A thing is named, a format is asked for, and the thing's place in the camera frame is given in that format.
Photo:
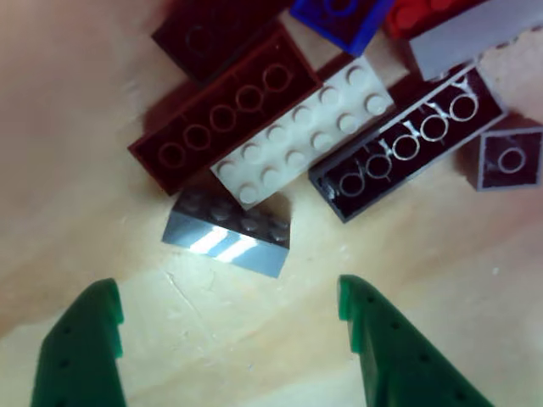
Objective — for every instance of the blue oblong lego brick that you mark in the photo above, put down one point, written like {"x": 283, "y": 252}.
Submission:
{"x": 343, "y": 21}

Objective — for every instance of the small grey lego brick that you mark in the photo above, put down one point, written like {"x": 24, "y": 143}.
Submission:
{"x": 509, "y": 161}

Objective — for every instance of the red oblong lego brick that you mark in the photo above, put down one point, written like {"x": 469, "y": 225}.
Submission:
{"x": 415, "y": 17}

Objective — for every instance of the light grey lego brick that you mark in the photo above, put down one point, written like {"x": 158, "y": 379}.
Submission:
{"x": 466, "y": 46}
{"x": 225, "y": 243}

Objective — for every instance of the white long lego brick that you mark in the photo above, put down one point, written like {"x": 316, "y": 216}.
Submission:
{"x": 301, "y": 131}

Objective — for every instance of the dark green lego brick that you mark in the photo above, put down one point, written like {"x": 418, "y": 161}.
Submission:
{"x": 212, "y": 38}

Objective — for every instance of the brown long lego brick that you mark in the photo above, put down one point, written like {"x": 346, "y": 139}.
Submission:
{"x": 220, "y": 114}

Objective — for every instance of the dark grey long lego brick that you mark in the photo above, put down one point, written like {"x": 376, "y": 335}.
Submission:
{"x": 407, "y": 144}

